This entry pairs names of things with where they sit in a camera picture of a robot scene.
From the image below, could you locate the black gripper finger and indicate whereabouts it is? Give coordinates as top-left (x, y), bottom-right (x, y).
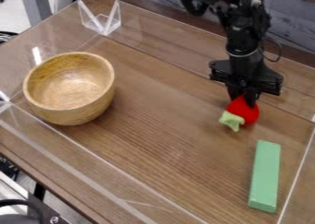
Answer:
top-left (245, 88), bottom-right (261, 108)
top-left (228, 85), bottom-right (245, 100)

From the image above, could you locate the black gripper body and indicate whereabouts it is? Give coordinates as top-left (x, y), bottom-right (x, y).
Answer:
top-left (210, 53), bottom-right (285, 95)

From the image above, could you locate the red felt strawberry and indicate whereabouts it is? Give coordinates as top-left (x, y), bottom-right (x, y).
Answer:
top-left (220, 95), bottom-right (261, 132)

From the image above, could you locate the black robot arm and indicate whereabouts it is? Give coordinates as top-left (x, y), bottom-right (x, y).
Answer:
top-left (181, 0), bottom-right (285, 107)

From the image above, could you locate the green rectangular block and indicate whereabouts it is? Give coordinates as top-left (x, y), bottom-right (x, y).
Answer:
top-left (248, 140), bottom-right (281, 213)

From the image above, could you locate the wooden bowl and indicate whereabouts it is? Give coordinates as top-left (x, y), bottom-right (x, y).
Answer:
top-left (23, 52), bottom-right (117, 125)

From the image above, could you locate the black device with screw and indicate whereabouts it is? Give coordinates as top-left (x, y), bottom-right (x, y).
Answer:
top-left (0, 197), bottom-right (71, 224)

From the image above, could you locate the clear acrylic tray wall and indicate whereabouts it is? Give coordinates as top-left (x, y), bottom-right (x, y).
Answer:
top-left (0, 4), bottom-right (315, 224)

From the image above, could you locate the clear acrylic corner bracket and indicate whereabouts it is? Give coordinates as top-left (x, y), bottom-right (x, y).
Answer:
top-left (78, 0), bottom-right (122, 36)

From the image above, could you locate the black cable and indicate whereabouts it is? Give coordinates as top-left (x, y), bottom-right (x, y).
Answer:
top-left (0, 198), bottom-right (42, 224)

